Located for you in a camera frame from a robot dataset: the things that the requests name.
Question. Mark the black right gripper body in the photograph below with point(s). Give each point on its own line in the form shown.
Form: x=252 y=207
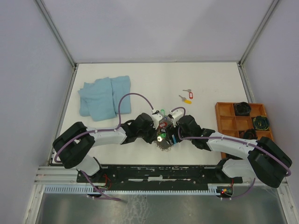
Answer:
x=171 y=130

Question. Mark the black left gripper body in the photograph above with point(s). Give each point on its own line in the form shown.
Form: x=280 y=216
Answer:
x=148 y=134

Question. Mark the metal key organizer blue handle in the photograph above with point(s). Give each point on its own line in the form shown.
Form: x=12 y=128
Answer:
x=163 y=144

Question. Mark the key yellow tag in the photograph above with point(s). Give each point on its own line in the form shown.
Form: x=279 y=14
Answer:
x=185 y=100

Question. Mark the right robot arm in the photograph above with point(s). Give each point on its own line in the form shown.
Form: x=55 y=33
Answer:
x=262 y=159

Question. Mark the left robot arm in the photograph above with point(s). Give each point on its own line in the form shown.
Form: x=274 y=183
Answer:
x=73 y=145

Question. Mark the loose key red tag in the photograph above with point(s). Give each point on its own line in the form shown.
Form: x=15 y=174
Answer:
x=190 y=93

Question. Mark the light blue folded cloth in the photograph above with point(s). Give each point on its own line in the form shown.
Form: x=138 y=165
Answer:
x=100 y=99

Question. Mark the orange compartment tray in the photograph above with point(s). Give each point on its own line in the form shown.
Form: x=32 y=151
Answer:
x=236 y=126

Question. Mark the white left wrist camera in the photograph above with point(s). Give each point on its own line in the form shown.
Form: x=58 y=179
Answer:
x=156 y=117

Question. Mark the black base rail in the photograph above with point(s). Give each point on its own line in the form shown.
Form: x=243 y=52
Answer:
x=200 y=174

